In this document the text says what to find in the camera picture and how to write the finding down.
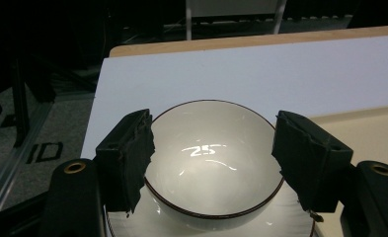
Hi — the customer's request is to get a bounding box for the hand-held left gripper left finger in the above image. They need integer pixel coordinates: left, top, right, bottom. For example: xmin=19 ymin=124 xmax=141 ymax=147
xmin=95 ymin=109 xmax=156 ymax=214

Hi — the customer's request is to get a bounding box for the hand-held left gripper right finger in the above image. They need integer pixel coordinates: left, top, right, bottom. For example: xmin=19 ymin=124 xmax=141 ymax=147
xmin=271 ymin=110 xmax=354 ymax=213

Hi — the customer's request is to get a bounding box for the white plate with brown rim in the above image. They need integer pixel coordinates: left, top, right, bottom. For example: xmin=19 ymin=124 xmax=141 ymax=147
xmin=105 ymin=184 xmax=316 ymax=237

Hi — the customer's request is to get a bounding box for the white bowl with brown rim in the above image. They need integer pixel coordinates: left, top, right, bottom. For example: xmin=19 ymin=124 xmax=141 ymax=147
xmin=143 ymin=99 xmax=285 ymax=231

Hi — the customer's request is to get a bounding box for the white paper sheet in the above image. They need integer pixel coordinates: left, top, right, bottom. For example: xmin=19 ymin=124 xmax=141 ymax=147
xmin=80 ymin=34 xmax=388 ymax=161

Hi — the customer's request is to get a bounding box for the metal stand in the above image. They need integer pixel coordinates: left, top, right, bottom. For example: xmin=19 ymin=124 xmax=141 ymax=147
xmin=185 ymin=0 xmax=288 ymax=41

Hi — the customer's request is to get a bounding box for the black metal frame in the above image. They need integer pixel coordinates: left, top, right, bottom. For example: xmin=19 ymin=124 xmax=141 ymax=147
xmin=9 ymin=57 xmax=56 ymax=148

